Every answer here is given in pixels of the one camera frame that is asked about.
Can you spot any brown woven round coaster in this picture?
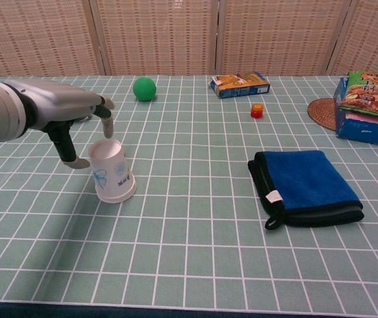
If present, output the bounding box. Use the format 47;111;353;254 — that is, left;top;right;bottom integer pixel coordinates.
307;98;341;133

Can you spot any green ball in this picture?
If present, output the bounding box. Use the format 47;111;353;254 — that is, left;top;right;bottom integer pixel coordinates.
133;76;157;102

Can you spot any green white grid tablecloth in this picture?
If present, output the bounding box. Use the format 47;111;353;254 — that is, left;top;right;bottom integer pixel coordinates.
0;74;378;305

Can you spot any orange blue snack box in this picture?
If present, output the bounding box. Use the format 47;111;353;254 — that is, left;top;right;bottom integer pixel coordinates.
210;70;272;100

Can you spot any blue black folded cloth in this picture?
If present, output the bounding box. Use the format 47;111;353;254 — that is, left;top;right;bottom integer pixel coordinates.
247;150;365;231

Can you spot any green snack bag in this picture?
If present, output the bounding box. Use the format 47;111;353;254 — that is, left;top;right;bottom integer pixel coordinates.
338;70;378;121

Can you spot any blue cardboard box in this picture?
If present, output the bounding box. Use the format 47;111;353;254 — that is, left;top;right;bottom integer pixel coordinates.
333;76;378;147

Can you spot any bamboo folding screen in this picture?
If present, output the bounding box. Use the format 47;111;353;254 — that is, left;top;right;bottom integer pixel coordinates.
0;0;378;79

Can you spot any white cup blue flower print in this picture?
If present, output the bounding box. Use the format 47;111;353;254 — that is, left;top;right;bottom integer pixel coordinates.
88;138;137;199

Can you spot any pink flat packet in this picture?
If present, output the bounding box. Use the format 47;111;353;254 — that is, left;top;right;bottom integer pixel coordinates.
345;111;378;129

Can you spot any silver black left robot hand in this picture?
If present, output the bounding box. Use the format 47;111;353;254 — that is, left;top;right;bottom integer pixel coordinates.
21;82;115;170

